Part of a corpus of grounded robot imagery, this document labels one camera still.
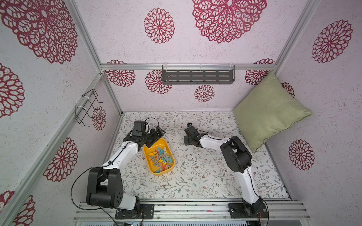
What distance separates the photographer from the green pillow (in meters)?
0.77

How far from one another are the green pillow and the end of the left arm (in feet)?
2.03

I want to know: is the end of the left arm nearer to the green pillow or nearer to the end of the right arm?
the end of the right arm

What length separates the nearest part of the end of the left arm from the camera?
633mm
